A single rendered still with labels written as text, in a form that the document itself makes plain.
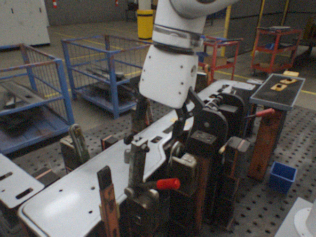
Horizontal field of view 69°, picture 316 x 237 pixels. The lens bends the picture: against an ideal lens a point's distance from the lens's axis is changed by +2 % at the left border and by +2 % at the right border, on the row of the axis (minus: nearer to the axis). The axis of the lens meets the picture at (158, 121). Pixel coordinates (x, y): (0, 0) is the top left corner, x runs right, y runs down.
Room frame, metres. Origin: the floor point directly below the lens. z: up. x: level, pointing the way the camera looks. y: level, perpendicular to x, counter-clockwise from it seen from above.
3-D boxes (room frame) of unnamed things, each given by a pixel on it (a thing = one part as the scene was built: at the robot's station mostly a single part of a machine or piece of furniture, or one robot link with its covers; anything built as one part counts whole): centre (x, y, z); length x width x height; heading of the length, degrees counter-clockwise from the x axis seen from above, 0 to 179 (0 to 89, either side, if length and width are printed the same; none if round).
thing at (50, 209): (0.91, -0.10, 1.00); 1.38 x 0.22 x 0.02; 145
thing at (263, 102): (0.89, -0.50, 1.16); 0.37 x 0.14 x 0.02; 145
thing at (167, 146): (0.75, 0.01, 0.84); 0.12 x 0.05 x 0.29; 55
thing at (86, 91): (3.33, 0.70, 0.47); 1.20 x 0.80 x 0.95; 46
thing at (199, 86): (1.48, -0.28, 0.88); 0.15 x 0.11 x 0.36; 55
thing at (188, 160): (0.55, -0.08, 0.88); 0.11 x 0.09 x 0.37; 55
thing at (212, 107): (0.69, -0.20, 0.94); 0.18 x 0.13 x 0.49; 145
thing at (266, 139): (0.89, -0.50, 0.92); 0.10 x 0.08 x 0.45; 145
